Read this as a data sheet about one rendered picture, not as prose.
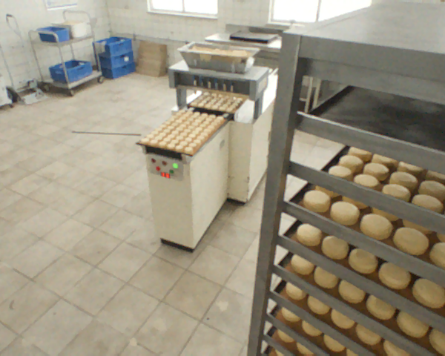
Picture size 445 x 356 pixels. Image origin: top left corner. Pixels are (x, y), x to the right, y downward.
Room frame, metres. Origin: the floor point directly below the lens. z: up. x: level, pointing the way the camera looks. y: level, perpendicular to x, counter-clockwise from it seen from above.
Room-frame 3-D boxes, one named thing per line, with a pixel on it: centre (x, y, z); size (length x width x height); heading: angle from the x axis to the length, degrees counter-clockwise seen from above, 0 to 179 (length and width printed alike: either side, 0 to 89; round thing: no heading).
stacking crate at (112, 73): (6.38, 1.87, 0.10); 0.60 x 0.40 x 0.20; 149
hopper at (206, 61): (2.62, -0.03, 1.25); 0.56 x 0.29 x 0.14; 67
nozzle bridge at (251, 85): (2.62, -0.03, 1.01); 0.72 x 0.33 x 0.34; 67
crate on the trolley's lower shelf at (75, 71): (5.58, 2.39, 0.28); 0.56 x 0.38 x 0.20; 159
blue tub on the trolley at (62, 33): (5.39, 2.44, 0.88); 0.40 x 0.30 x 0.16; 65
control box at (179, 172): (1.82, 0.31, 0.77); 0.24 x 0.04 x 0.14; 67
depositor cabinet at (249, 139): (3.05, -0.21, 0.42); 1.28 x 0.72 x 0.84; 157
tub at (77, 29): (5.75, 2.32, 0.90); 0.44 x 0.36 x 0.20; 70
